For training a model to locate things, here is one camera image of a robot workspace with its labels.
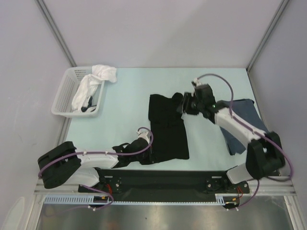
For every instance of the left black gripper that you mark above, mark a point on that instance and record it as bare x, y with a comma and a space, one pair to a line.
149, 151

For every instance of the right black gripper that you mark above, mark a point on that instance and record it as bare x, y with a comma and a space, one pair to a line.
187, 97

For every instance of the black tank top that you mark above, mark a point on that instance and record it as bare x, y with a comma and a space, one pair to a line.
169, 133

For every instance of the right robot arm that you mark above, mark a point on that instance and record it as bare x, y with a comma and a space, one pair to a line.
264, 151

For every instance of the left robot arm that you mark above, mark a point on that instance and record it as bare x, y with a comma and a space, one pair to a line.
65, 164

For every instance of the white tank top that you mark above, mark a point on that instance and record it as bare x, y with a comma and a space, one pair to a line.
89, 84

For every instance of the dark blue garment in basket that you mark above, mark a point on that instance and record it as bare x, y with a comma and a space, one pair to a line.
90, 107

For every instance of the white plastic basket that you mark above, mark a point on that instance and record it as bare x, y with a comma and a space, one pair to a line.
67, 89

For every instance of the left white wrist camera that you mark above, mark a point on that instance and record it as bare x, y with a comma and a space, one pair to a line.
144, 135

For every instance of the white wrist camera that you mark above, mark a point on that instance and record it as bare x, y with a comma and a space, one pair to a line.
144, 135
197, 82

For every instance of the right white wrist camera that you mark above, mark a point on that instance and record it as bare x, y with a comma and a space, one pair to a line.
197, 82

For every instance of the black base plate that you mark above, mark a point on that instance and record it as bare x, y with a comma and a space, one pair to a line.
167, 186

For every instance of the slotted cable duct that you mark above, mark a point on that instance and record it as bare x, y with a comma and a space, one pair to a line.
96, 200

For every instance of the aluminium front rail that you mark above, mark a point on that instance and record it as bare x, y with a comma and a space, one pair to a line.
266, 188

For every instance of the right aluminium frame post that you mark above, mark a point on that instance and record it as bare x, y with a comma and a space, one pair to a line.
268, 33

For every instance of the aluminium frame post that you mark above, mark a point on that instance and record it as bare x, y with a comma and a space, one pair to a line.
268, 33
55, 31

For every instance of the left aluminium frame post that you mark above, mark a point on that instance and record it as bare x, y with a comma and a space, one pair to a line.
55, 31

